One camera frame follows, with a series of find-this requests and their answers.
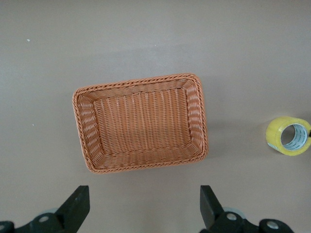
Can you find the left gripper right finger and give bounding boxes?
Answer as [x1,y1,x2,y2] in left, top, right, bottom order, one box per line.
[200,185,295,233]

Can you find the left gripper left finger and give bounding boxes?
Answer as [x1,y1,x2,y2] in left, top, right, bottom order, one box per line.
[0,185,91,233]

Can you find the clear yellowish tape roll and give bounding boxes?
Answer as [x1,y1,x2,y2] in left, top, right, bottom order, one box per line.
[265,116,311,156]

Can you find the brown wicker basket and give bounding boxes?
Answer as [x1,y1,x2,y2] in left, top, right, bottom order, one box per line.
[70,72,209,174]

